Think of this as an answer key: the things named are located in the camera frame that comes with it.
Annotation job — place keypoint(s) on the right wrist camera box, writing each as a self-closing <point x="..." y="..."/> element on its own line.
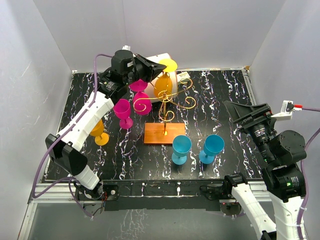
<point x="287" y="110"/>

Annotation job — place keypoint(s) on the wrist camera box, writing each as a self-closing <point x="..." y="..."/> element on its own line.
<point x="126" y="47"/>
<point x="287" y="110"/>

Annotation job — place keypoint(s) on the blue wine glass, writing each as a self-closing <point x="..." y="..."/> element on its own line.
<point x="213" y="145"/>
<point x="181" y="147"/>

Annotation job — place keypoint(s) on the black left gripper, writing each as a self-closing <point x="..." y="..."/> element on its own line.
<point x="152" y="71"/>

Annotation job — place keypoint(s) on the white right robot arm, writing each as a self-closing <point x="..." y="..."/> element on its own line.
<point x="284" y="181"/>

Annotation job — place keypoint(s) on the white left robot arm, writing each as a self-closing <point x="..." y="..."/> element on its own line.
<point x="110" y="86"/>

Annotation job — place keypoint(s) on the gold wire wine glass rack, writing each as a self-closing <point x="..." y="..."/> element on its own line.
<point x="164" y="131"/>

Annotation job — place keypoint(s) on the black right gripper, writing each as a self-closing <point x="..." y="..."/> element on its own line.
<point x="241" y="114"/>

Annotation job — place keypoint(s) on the small white tag box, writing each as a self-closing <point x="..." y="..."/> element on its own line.
<point x="183" y="77"/>

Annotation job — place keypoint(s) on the orange wine glass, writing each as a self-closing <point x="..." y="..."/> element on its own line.
<point x="101" y="138"/>
<point x="164" y="84"/>

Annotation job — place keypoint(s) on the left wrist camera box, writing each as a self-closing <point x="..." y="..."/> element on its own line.
<point x="126" y="47"/>

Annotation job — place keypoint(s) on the pink wine glass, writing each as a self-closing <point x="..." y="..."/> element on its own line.
<point x="141" y="101"/>
<point x="122" y="110"/>

